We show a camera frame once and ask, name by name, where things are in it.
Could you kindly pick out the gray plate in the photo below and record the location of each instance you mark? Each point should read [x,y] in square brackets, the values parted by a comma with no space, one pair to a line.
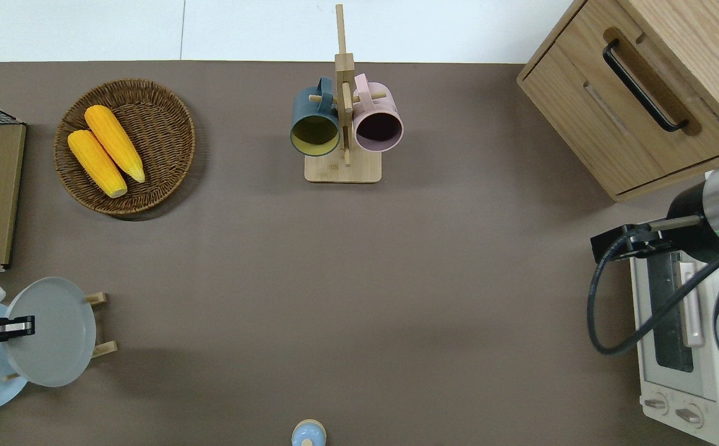
[56,334]

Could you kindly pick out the low wooden plate rack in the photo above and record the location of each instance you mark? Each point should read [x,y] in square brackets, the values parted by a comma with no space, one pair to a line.
[102,349]

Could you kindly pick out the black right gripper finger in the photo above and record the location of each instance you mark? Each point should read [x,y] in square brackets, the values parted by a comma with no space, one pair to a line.
[610,244]

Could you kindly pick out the dark teal mug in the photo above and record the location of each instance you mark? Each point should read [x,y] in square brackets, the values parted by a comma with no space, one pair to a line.
[304,105]

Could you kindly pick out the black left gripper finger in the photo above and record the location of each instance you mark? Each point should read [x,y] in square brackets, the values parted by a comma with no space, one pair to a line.
[15,326]

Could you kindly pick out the pink mug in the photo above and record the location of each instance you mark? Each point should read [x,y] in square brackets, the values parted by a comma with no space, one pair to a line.
[372,99]

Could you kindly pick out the wooden drawer cabinet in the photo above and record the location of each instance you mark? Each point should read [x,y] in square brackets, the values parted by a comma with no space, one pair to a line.
[582,111]

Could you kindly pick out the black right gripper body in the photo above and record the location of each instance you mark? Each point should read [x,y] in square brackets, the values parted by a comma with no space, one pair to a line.
[651,238]

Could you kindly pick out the white toaster oven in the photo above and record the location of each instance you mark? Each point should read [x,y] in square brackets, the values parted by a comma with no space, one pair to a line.
[651,371]

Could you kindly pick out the round wicker basket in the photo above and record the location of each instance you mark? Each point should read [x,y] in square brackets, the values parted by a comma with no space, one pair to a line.
[161,124]

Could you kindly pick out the yellow corn cob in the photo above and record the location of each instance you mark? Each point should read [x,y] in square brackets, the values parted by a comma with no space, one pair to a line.
[114,142]
[96,164]

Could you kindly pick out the wooden mug tree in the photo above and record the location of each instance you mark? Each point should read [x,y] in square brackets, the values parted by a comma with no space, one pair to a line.
[342,170]

